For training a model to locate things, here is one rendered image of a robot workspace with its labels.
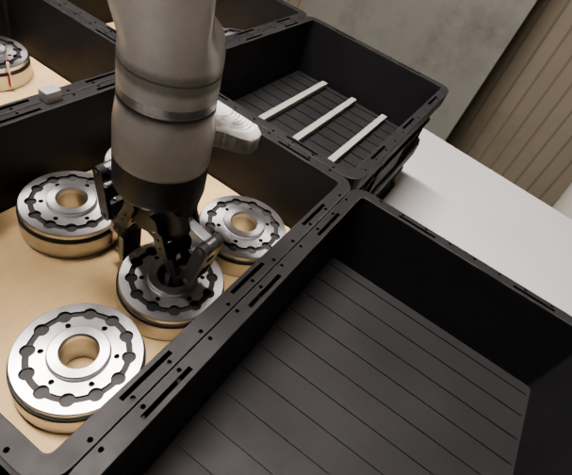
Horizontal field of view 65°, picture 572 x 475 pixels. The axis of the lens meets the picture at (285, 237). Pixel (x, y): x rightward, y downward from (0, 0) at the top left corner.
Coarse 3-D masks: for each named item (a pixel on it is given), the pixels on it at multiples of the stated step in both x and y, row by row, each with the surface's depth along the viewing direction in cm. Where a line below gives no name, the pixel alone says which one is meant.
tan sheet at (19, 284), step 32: (224, 192) 60; (0, 224) 47; (0, 256) 44; (32, 256) 45; (96, 256) 47; (0, 288) 42; (32, 288) 43; (64, 288) 44; (96, 288) 45; (224, 288) 49; (0, 320) 40; (32, 320) 41; (0, 352) 38; (0, 384) 37
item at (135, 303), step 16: (128, 256) 45; (144, 256) 45; (160, 256) 46; (128, 272) 43; (144, 272) 44; (208, 272) 46; (128, 288) 42; (144, 288) 43; (208, 288) 45; (128, 304) 41; (144, 304) 41; (160, 304) 42; (176, 304) 42; (192, 304) 43; (208, 304) 43; (160, 320) 41; (176, 320) 41
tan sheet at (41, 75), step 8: (32, 64) 68; (40, 64) 69; (32, 72) 67; (40, 72) 67; (48, 72) 68; (32, 80) 65; (40, 80) 66; (48, 80) 66; (56, 80) 67; (64, 80) 67; (24, 88) 64; (32, 88) 64; (0, 96) 61; (8, 96) 62; (16, 96) 62; (24, 96) 62; (0, 104) 60
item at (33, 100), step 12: (48, 0) 62; (60, 12) 61; (72, 12) 61; (84, 24) 60; (96, 36) 60; (108, 36) 60; (108, 72) 54; (72, 84) 50; (84, 84) 51; (96, 84) 51; (36, 96) 47; (0, 108) 44; (12, 108) 45
